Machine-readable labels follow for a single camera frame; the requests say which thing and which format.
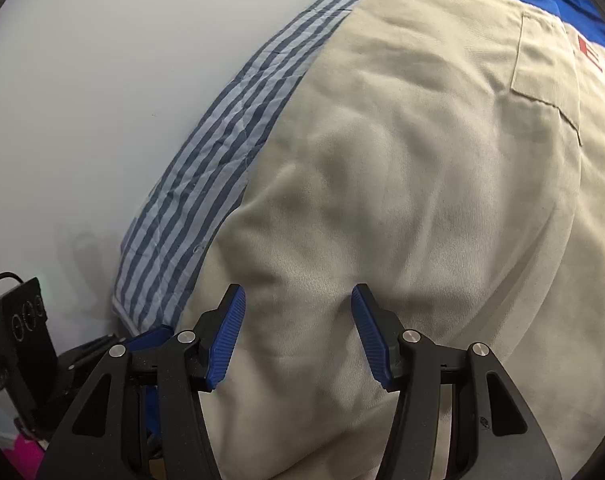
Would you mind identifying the pink cloth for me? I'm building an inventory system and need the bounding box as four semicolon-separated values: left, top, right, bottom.
1;432;49;480

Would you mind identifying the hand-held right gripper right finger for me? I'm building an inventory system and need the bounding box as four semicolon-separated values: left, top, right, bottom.
351;284;563;480

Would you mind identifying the blue white striped quilt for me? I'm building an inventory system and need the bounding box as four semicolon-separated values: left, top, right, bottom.
111;0;533;337

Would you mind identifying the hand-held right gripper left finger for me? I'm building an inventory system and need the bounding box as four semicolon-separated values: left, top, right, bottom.
35;284;246;480

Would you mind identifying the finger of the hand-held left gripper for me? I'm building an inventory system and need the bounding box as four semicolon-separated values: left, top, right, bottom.
57;324;176;378

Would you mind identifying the beige and blue work jacket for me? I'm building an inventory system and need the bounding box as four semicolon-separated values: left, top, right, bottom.
175;0;605;480

